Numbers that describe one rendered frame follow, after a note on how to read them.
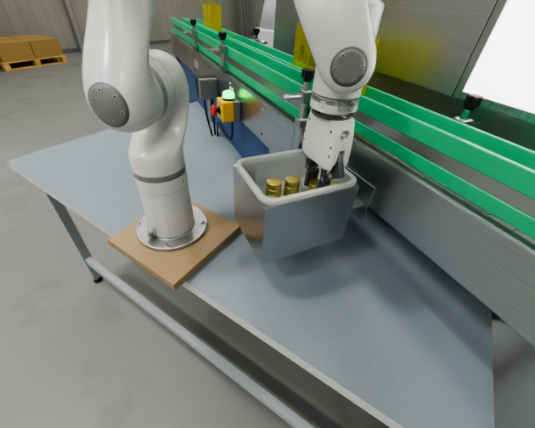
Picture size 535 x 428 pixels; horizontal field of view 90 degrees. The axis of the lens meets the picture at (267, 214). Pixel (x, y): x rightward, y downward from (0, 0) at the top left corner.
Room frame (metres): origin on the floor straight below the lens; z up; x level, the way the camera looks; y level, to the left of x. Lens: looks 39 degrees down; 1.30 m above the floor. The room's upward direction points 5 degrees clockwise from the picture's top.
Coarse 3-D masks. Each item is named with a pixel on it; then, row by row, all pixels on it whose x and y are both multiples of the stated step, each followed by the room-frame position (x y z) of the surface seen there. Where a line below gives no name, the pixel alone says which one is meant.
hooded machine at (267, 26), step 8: (272, 0) 3.24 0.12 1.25; (264, 8) 3.28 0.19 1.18; (272, 8) 3.23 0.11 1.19; (264, 16) 3.26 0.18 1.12; (272, 16) 3.21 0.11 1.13; (264, 24) 3.24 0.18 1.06; (272, 24) 3.19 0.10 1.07; (264, 32) 3.18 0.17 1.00; (272, 32) 3.13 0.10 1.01; (264, 40) 3.18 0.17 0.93; (272, 40) 3.12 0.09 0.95
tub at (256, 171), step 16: (240, 160) 0.53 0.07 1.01; (256, 160) 0.54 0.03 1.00; (272, 160) 0.56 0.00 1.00; (288, 160) 0.58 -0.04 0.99; (304, 160) 0.60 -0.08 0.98; (256, 176) 0.54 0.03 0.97; (272, 176) 0.56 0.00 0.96; (304, 176) 0.60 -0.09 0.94; (352, 176) 0.50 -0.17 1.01; (256, 192) 0.41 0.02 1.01; (304, 192) 0.42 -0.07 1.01; (320, 192) 0.43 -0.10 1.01
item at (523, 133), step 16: (288, 0) 1.37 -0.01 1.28; (288, 16) 1.36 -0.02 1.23; (288, 32) 1.35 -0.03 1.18; (288, 48) 1.34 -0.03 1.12; (384, 80) 0.84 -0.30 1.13; (400, 80) 0.79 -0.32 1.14; (400, 96) 0.78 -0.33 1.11; (416, 96) 0.74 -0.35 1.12; (432, 96) 0.70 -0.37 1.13; (448, 96) 0.66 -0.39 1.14; (448, 112) 0.65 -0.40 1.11; (480, 112) 0.59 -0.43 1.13; (496, 112) 0.57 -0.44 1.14; (480, 128) 0.58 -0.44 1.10; (496, 128) 0.55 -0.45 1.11; (512, 128) 0.53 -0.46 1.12; (528, 128) 0.51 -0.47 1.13; (528, 144) 0.50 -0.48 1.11
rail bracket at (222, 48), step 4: (220, 32) 1.16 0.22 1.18; (224, 32) 1.17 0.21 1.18; (220, 36) 1.16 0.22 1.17; (224, 36) 1.16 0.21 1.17; (224, 40) 1.17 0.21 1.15; (224, 44) 1.17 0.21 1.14; (208, 48) 1.14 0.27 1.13; (212, 48) 1.15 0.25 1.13; (216, 48) 1.15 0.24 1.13; (220, 48) 1.16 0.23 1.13; (224, 48) 1.16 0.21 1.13; (220, 52) 1.16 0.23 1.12; (224, 52) 1.16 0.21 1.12; (224, 56) 1.17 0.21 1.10; (224, 60) 1.17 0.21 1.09; (224, 64) 1.17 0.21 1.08; (220, 68) 1.17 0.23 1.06; (224, 68) 1.16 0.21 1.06; (224, 72) 1.15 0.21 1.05
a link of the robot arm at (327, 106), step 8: (312, 96) 0.50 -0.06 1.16; (320, 96) 0.48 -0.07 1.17; (312, 104) 0.49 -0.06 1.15; (320, 104) 0.47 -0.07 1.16; (328, 104) 0.47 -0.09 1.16; (336, 104) 0.46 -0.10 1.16; (344, 104) 0.47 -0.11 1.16; (352, 104) 0.47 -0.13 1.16; (320, 112) 0.48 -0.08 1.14; (328, 112) 0.47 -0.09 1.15; (336, 112) 0.46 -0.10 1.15; (344, 112) 0.47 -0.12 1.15; (352, 112) 0.48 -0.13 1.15
